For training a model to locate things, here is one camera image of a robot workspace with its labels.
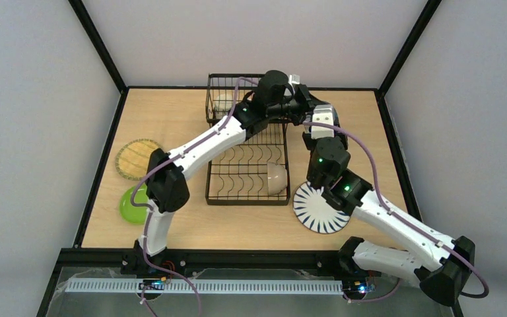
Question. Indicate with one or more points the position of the black frame front rail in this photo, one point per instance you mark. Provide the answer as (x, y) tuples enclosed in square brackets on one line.
[(184, 261)]

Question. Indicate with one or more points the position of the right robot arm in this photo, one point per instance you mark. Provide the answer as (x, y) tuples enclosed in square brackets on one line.
[(434, 262)]

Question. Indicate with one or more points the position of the blue striped white plate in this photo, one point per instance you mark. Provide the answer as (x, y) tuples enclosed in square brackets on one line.
[(313, 212)]

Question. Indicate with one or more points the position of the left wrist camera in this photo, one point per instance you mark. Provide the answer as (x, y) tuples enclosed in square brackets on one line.
[(293, 79)]

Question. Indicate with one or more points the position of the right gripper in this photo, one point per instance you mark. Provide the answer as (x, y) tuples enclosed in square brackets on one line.
[(307, 139)]

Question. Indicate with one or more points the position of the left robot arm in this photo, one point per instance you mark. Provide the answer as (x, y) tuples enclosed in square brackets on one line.
[(168, 173)]

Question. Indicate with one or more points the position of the white ceramic bowl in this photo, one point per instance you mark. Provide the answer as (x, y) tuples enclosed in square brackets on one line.
[(276, 178)]

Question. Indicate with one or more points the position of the white slotted cable duct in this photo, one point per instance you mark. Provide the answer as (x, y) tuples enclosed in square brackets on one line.
[(209, 286)]

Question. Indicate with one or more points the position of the woven bamboo coaster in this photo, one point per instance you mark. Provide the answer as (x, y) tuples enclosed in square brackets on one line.
[(131, 161)]

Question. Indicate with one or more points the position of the beige patterned mug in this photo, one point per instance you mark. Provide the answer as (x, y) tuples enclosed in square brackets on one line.
[(222, 105)]

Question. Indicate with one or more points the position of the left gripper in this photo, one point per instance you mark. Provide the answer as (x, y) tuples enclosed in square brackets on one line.
[(303, 100)]

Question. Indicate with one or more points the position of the black wire dish rack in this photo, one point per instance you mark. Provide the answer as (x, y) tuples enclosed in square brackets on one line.
[(239, 175)]

